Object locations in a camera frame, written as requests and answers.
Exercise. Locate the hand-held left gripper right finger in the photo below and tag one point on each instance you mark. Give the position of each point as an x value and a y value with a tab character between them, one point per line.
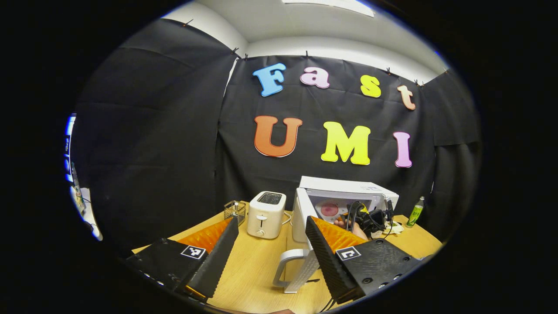
327	261

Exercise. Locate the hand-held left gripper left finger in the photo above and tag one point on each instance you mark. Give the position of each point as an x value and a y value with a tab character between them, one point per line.
220	257

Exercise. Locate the white microwave oven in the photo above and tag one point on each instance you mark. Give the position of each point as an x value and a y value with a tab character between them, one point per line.
348	187

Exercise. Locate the white plate with pink food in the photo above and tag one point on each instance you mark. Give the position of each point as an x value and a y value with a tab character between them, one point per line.
329	210

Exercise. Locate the white divided snack tray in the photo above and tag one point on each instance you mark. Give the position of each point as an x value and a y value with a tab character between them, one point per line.
394	229

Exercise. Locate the green drink bottle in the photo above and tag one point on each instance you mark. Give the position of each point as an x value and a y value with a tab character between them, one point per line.
415	213

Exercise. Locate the white toaster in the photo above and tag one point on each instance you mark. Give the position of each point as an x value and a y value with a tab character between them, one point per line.
266	216

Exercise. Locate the white side desk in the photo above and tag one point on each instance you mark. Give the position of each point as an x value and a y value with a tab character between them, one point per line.
89	209

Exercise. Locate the black backdrop cloth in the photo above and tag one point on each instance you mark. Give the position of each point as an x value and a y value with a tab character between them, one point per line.
152	131

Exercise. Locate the ceiling light panel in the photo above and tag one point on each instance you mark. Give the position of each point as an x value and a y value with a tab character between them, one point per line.
331	5

